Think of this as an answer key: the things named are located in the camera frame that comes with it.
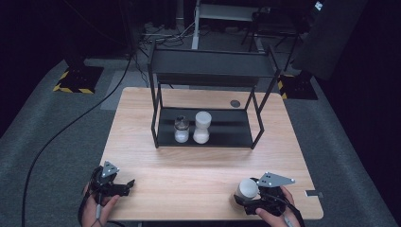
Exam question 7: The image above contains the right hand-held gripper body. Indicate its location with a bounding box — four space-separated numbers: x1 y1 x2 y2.
247 171 297 218

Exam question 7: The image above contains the person's left hand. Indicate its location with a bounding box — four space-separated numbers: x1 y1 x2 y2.
81 183 121 227

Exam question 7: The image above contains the tall white-lid salt jar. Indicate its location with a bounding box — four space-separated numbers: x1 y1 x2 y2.
192 110 213 145

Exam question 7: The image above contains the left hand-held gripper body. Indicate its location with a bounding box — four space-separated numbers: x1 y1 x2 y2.
90 161 130 198

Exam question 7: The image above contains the large dark panel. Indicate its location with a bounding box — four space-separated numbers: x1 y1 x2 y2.
290 0 369 82

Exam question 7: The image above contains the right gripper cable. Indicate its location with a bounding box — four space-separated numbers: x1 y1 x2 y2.
263 192 306 227

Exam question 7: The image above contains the long black floor cable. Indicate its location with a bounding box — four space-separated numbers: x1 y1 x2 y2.
21 53 134 227

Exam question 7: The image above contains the yellow-black striped base plate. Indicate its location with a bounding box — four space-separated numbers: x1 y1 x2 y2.
276 73 319 101
52 64 105 95

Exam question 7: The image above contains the black tripod stand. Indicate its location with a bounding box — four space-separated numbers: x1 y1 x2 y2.
240 8 302 73

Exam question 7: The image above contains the silver-lid glass shaker jar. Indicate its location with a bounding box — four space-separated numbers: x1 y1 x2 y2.
173 114 191 144

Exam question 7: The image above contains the grey table edge tab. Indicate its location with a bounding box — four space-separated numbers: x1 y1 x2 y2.
305 189 324 200

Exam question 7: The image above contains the person's right hand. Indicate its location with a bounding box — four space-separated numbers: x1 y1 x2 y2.
254 185 301 227

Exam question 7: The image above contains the bundle of floor cables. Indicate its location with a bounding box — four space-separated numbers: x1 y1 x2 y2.
137 21 197 49

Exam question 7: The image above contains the black metal two-tier shelf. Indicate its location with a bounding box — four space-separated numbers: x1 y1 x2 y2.
147 42 282 150

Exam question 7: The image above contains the white cup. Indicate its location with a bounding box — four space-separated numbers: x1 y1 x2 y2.
233 178 260 206

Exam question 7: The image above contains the white metal stand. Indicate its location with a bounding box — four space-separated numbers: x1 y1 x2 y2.
191 0 263 51

